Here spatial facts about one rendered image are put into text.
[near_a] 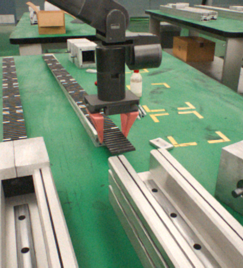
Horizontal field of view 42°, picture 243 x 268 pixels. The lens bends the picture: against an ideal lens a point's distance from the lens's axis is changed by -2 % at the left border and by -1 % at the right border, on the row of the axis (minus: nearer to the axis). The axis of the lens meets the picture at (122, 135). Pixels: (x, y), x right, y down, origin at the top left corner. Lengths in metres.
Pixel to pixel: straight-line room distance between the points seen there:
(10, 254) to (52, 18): 2.21
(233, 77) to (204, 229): 2.61
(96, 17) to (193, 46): 3.66
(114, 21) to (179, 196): 0.32
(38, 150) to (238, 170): 0.31
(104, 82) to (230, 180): 0.29
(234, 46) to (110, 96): 2.34
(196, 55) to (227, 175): 3.75
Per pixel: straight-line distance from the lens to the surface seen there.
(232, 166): 0.53
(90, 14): 0.58
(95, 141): 0.72
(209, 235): 0.41
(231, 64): 2.93
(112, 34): 0.59
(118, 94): 0.63
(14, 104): 0.93
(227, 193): 0.56
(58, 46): 2.52
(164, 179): 0.49
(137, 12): 11.76
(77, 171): 0.63
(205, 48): 4.28
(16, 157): 0.51
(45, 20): 2.51
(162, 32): 5.33
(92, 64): 1.43
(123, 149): 0.64
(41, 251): 0.41
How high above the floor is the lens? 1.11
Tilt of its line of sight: 26 degrees down
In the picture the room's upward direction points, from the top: straight up
